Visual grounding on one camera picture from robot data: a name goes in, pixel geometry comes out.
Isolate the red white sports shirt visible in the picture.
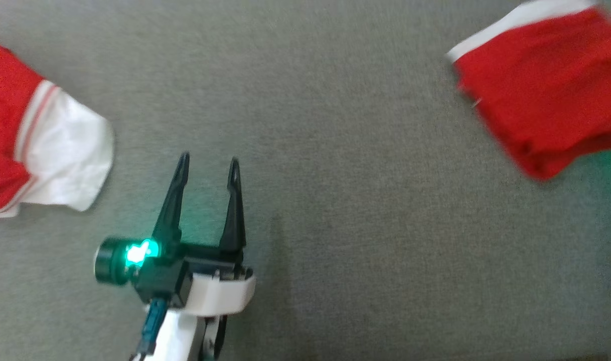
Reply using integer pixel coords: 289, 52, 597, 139
0, 33, 115, 219

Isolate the left gripper white dark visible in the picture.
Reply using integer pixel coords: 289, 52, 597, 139
127, 152, 257, 316

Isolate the large grey sofa seat cushion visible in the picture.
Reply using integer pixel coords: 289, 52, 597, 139
0, 0, 611, 361

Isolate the red garment with white band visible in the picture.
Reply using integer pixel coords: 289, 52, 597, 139
445, 0, 611, 182

